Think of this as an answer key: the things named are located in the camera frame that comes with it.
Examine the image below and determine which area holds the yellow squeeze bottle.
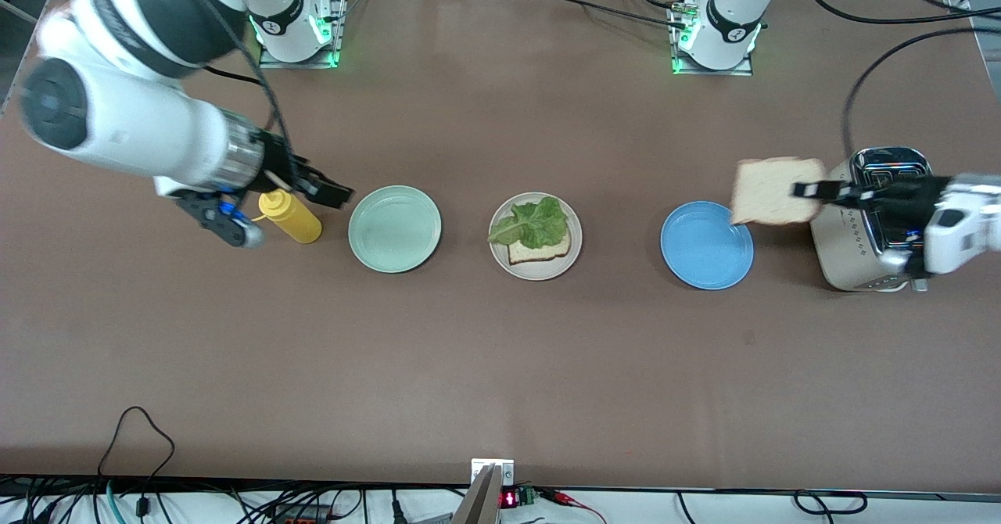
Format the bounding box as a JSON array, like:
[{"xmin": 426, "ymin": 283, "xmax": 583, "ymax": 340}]
[{"xmin": 250, "ymin": 190, "xmax": 323, "ymax": 245}]

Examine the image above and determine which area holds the white bread slice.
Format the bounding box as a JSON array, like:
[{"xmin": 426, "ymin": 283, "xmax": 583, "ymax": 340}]
[
  {"xmin": 730, "ymin": 156, "xmax": 828, "ymax": 226},
  {"xmin": 507, "ymin": 235, "xmax": 572, "ymax": 266}
]

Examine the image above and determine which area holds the green lettuce leaf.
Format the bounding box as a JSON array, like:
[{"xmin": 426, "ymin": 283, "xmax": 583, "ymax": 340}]
[{"xmin": 487, "ymin": 197, "xmax": 569, "ymax": 249}]

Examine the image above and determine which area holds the mint green plate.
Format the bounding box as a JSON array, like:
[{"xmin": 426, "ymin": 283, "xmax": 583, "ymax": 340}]
[{"xmin": 348, "ymin": 185, "xmax": 443, "ymax": 275}]

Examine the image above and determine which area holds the blue plate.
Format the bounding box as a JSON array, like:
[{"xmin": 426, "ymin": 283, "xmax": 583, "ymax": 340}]
[{"xmin": 660, "ymin": 201, "xmax": 755, "ymax": 291}]

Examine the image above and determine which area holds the beige plate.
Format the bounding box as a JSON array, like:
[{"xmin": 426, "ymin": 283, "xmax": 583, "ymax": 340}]
[{"xmin": 489, "ymin": 192, "xmax": 583, "ymax": 282}]

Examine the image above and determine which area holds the cream and chrome toaster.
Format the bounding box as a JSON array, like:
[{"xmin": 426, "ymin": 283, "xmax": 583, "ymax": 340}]
[{"xmin": 809, "ymin": 147, "xmax": 935, "ymax": 293}]

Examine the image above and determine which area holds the red clip lead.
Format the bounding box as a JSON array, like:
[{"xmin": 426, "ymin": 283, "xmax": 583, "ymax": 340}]
[{"xmin": 540, "ymin": 489, "xmax": 608, "ymax": 523}]

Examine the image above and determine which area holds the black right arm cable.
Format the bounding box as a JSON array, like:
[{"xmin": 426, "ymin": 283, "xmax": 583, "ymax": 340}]
[{"xmin": 199, "ymin": 4, "xmax": 304, "ymax": 188}]

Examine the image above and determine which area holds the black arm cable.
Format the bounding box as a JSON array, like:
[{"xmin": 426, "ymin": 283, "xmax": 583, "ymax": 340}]
[
  {"xmin": 199, "ymin": 4, "xmax": 304, "ymax": 188},
  {"xmin": 796, "ymin": 0, "xmax": 1001, "ymax": 161}
]

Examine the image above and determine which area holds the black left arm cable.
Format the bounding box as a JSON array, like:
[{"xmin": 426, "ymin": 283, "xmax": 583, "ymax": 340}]
[{"xmin": 796, "ymin": 0, "xmax": 1001, "ymax": 161}]

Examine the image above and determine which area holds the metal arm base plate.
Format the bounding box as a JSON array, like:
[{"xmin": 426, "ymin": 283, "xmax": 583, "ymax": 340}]
[
  {"xmin": 671, "ymin": 0, "xmax": 755, "ymax": 77},
  {"xmin": 258, "ymin": 0, "xmax": 346, "ymax": 69}
]

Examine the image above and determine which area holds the black base cable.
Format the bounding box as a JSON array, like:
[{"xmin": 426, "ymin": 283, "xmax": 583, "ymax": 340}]
[{"xmin": 508, "ymin": 0, "xmax": 693, "ymax": 31}]

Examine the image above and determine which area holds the black coiled cable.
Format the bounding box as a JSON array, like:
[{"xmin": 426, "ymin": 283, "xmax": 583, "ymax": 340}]
[{"xmin": 794, "ymin": 490, "xmax": 869, "ymax": 515}]

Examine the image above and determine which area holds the grey metal camera mast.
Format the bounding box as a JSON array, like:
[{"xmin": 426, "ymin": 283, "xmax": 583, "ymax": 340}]
[{"xmin": 452, "ymin": 459, "xmax": 515, "ymax": 524}]

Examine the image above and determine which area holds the black looped cable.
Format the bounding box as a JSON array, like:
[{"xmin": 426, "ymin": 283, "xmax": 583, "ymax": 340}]
[{"xmin": 98, "ymin": 407, "xmax": 177, "ymax": 521}]

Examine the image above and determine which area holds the tangled cable bundle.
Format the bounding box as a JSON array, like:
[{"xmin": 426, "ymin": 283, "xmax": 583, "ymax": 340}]
[{"xmin": 0, "ymin": 476, "xmax": 470, "ymax": 524}]

